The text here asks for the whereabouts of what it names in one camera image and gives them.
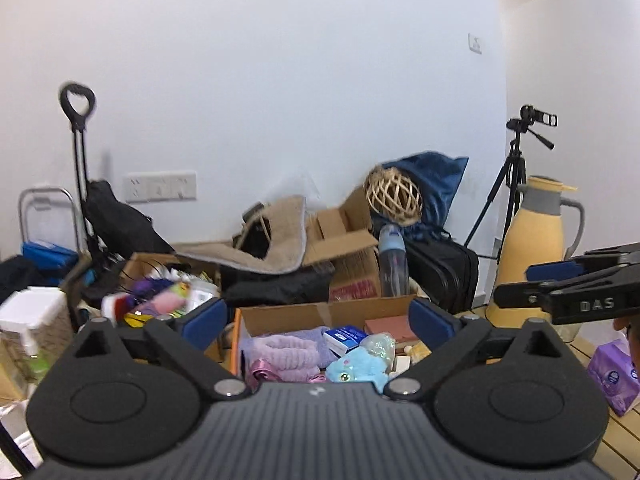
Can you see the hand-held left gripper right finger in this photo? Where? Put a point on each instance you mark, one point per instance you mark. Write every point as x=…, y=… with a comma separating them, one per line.
x=431, y=322

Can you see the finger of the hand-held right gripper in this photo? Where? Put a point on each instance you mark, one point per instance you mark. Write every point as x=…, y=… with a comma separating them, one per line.
x=555, y=269
x=520, y=295

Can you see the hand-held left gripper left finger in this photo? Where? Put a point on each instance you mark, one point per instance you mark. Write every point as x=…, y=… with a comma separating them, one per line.
x=207, y=322

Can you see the orange-rimmed cardboard box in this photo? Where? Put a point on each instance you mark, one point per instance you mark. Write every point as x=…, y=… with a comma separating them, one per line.
x=295, y=315

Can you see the person's right hand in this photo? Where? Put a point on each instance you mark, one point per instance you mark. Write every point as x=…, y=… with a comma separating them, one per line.
x=634, y=342

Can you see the yellow thermos jug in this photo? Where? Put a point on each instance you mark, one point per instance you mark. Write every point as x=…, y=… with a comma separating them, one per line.
x=530, y=240

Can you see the pink plush toy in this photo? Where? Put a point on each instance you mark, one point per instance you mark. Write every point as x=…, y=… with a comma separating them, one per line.
x=167, y=300

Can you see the black suitcase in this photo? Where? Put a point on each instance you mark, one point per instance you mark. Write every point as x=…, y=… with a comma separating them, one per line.
x=445, y=270

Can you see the clear plastic bag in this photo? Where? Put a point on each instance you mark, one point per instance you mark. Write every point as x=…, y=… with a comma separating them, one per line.
x=378, y=346

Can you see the yellow packet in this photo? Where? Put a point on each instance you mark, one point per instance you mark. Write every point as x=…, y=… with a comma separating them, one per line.
x=145, y=319

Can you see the purple tissue pack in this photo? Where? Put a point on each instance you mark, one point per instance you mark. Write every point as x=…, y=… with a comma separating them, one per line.
x=612, y=375

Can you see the pink shiny ribbon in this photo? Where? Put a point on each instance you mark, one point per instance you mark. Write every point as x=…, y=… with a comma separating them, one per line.
x=260, y=372

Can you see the purple feather toy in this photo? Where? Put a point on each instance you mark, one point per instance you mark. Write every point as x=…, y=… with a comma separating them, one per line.
x=142, y=290

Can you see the clear bottle with blue cap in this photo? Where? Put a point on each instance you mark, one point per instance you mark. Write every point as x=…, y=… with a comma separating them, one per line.
x=392, y=260

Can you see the black folded cloth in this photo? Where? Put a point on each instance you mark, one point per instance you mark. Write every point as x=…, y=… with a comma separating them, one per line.
x=280, y=285

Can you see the blue plush toy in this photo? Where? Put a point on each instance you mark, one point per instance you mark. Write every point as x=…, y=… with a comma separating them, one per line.
x=357, y=367

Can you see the small blue and white box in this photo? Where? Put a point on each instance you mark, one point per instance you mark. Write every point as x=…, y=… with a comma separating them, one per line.
x=345, y=340

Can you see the purple fluffy towel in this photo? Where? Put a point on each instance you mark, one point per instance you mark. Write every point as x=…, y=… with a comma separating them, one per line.
x=290, y=352

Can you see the cardboard box of mixed goods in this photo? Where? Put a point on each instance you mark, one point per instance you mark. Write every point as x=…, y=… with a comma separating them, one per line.
x=140, y=265

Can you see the red and white lint roller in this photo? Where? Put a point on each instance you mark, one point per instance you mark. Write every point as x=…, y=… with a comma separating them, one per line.
x=116, y=306

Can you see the black tripod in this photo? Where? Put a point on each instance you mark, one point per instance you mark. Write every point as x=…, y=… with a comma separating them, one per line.
x=510, y=185

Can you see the large open cardboard box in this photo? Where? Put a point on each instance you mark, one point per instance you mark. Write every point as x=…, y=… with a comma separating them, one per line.
x=350, y=250

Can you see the beige fleece mat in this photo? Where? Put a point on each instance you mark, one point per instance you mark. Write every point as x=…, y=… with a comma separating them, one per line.
x=285, y=240

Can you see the black bag on trolley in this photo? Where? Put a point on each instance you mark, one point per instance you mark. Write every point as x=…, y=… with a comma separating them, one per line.
x=125, y=225

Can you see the wicker ball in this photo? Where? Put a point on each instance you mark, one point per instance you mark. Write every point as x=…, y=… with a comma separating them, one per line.
x=392, y=196

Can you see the dark blue cushion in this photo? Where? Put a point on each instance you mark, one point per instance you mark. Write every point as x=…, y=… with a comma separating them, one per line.
x=440, y=185

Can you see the blue plastic item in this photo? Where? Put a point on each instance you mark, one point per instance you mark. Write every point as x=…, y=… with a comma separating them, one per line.
x=50, y=256

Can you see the white woven basket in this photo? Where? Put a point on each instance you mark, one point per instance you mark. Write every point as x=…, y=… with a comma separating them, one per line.
x=35, y=310

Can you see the pile of black clothes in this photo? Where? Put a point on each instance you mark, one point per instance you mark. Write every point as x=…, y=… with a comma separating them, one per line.
x=17, y=275

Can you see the white wall socket panel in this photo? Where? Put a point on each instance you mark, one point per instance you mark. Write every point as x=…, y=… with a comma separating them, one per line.
x=160, y=186

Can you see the white metal tube frame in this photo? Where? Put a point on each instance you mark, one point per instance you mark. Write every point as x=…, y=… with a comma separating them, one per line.
x=30, y=200

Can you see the white wall switch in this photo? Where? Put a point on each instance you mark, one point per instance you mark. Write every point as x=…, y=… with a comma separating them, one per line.
x=475, y=43

